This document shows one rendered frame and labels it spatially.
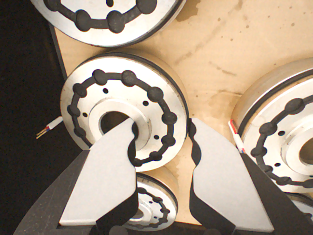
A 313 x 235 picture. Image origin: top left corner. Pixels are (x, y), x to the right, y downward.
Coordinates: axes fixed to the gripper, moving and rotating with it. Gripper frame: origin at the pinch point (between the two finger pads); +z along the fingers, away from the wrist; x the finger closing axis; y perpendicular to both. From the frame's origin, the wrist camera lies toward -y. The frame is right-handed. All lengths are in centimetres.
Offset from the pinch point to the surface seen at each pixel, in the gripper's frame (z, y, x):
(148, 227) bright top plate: -0.9, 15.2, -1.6
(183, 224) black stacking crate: 1.5, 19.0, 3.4
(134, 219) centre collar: -1.1, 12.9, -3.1
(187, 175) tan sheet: 1.8, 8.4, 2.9
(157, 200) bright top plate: -0.7, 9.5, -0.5
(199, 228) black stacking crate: 0.9, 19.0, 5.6
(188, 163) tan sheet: 1.8, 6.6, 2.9
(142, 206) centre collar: -1.3, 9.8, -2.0
